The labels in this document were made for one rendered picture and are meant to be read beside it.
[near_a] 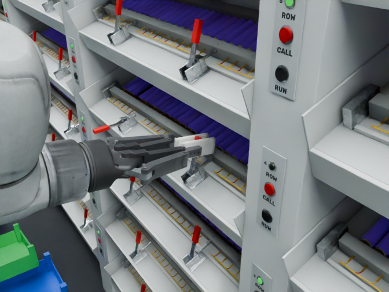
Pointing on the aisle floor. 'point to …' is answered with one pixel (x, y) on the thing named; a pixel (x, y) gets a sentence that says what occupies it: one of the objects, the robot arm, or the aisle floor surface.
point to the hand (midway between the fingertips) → (194, 146)
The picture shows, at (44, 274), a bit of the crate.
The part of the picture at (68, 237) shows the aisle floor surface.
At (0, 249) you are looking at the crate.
